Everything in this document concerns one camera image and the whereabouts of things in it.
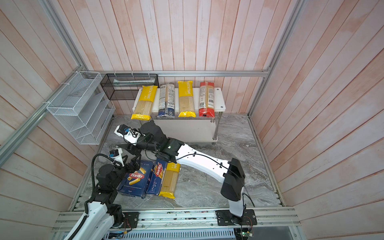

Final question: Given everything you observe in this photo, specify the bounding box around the blue Barilla rigatoni box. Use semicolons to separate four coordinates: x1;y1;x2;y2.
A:
118;161;154;199

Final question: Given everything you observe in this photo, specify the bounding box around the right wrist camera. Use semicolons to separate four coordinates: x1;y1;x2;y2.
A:
114;124;141;145

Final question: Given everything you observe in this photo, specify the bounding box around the aluminium mounting rail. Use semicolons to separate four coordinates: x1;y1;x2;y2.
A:
52;207;301;232

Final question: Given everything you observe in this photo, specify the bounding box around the white wire mesh organizer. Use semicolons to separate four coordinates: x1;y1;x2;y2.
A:
47;72;115;145

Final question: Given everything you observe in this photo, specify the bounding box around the dark blue spaghetti bag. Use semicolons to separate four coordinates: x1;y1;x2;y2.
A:
157;83;175;119

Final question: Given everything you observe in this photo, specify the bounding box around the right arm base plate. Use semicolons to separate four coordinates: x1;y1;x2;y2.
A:
215;209;258;227

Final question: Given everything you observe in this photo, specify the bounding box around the blue Barilla spaghetti box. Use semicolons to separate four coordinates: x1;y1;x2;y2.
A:
146;159;167;196

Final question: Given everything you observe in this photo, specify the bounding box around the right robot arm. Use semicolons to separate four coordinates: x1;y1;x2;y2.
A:
115;121;246;218

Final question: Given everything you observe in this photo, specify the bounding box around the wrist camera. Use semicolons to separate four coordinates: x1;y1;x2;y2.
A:
114;124;141;145
109;148;125;168

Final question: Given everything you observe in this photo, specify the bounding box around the black mesh wall basket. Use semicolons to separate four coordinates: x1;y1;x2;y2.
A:
101;73;160;101

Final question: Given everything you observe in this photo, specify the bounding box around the white two-tier shelf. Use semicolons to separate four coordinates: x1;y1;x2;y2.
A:
152;88;226;143

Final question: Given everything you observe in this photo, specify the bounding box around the red spaghetti bag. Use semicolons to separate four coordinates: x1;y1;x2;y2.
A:
199;82;215;118

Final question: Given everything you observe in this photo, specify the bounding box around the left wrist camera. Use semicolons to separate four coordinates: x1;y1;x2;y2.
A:
109;148;125;168

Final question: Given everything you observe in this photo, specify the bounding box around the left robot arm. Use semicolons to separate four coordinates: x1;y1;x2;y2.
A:
65;154;141;240

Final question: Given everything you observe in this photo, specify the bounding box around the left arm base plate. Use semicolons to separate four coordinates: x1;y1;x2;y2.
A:
113;212;140;229

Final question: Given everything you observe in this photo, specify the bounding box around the yellow Pastatime spaghetti bag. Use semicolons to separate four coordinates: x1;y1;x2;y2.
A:
178;81;196;118
131;86;158;121
159;163;181;199

